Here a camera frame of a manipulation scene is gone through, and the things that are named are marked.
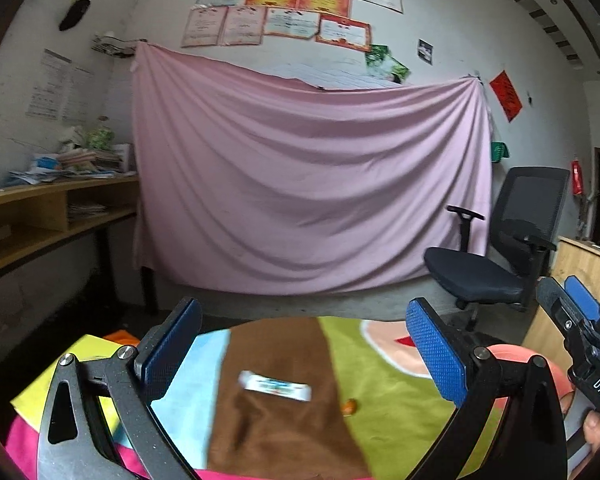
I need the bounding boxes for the wall calendar sheets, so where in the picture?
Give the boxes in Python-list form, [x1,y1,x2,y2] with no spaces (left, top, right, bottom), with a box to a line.
[26,49,94,124]

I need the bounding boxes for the green hanging bag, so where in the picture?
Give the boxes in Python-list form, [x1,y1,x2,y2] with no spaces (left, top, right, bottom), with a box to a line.
[491,141,509,164]

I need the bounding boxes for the red fire extinguisher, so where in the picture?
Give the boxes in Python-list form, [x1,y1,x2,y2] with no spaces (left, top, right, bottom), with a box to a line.
[571,158,584,196]

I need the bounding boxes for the certificates on wall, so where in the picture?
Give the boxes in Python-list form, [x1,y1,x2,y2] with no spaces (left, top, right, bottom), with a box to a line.
[181,0,403,53]

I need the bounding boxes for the wooden wall shelf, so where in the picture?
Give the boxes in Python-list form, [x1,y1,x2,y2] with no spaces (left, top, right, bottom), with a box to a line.
[0,177,140,278]

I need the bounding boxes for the small dark wall picture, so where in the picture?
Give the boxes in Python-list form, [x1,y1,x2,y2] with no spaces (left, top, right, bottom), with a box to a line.
[417,39,434,65]

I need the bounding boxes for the red paper wall decoration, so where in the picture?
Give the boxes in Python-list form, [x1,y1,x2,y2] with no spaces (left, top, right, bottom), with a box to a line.
[490,70,522,122]

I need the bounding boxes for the pink hanging sheet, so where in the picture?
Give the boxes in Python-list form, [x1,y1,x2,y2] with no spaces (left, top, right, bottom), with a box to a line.
[132,44,492,296]

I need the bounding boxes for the pink plastic basin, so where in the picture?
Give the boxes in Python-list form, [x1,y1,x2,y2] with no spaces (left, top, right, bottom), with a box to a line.
[488,344,574,412]

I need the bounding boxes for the colourful patchwork rug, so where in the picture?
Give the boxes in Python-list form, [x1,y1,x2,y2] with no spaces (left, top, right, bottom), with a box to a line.
[4,315,577,480]

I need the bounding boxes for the white blue carton box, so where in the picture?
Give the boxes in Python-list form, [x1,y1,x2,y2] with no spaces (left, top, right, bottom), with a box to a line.
[238,370,312,402]

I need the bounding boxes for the person right hand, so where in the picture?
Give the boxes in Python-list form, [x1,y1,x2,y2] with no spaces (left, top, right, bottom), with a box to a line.
[560,390,600,468]

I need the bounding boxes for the black cap on wall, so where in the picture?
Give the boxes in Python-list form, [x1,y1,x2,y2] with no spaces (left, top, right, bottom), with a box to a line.
[58,0,91,32]

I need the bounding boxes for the green photos on wall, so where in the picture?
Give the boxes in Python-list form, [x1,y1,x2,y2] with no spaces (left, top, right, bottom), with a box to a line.
[365,44,411,84]

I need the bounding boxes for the yellow book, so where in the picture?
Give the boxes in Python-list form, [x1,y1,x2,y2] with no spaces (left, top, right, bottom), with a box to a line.
[10,330,140,431]

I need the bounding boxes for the metal wall rack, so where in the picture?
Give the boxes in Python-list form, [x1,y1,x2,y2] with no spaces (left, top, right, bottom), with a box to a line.
[91,35,146,58]

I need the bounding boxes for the pile of papers on shelf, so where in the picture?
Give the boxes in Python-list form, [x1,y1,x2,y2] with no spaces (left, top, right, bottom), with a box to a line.
[4,117,135,188]

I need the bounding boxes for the black office chair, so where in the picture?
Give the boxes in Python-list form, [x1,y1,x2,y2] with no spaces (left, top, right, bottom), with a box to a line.
[424,167,570,332]

